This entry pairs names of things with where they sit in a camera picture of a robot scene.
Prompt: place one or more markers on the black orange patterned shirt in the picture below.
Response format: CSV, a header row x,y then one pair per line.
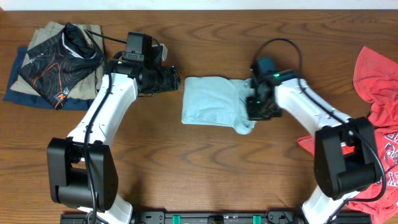
x,y
59,63

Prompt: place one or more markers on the red t-shirt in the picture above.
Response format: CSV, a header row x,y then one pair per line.
x,y
375,81

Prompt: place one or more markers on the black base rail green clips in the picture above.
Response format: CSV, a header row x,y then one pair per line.
x,y
270,217

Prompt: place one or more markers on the folded navy blue garment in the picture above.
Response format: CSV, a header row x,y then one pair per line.
x,y
33,100

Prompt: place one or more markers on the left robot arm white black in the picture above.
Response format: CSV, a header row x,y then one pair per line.
x,y
82,173

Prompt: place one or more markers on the folded beige garment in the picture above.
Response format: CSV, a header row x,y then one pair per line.
x,y
85,89

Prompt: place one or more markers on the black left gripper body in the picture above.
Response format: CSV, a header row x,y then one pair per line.
x,y
173,79

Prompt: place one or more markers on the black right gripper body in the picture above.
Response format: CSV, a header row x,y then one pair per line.
x,y
257,104

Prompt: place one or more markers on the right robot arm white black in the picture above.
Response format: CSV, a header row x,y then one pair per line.
x,y
346,161

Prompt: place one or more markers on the light blue polo shirt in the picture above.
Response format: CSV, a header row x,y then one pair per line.
x,y
217,101

